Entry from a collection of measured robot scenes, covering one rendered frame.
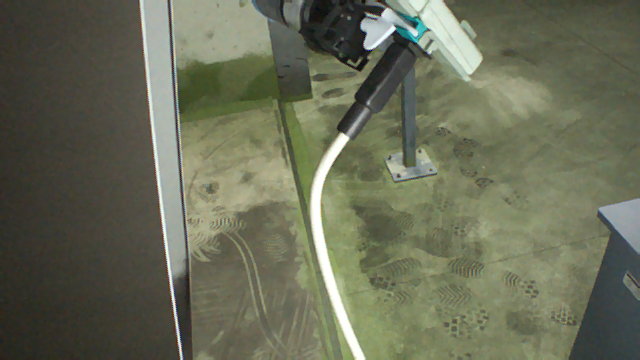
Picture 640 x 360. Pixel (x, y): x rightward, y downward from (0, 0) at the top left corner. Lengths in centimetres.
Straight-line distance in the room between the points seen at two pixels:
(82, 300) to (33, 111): 26
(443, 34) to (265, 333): 127
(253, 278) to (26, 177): 143
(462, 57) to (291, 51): 217
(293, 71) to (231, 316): 154
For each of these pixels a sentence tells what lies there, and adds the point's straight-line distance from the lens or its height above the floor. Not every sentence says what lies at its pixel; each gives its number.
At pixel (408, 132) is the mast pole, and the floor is 20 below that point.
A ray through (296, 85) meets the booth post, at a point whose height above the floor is 10.
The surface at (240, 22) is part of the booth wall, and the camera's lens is 279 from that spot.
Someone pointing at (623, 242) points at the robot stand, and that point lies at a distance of 122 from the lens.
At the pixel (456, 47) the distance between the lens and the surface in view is 73.
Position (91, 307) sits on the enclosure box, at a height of 97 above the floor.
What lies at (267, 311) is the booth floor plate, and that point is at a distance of 181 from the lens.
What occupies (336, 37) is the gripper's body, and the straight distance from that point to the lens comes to 73.
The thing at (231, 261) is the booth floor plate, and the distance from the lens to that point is 201.
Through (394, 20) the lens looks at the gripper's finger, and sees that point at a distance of 68.
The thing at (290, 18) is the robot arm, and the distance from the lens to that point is 84.
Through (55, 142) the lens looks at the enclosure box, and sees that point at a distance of 54.
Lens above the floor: 143
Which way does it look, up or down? 37 degrees down
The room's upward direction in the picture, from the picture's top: 8 degrees counter-clockwise
